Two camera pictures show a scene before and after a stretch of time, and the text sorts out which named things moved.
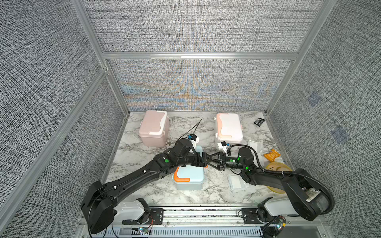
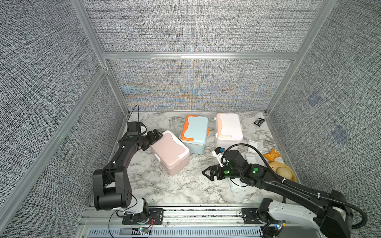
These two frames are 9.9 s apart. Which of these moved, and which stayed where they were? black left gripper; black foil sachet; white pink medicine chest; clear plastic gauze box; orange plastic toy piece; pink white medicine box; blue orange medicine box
Moved: blue orange medicine box; pink white medicine box; black left gripper
Stayed: clear plastic gauze box; white pink medicine chest; black foil sachet; orange plastic toy piece
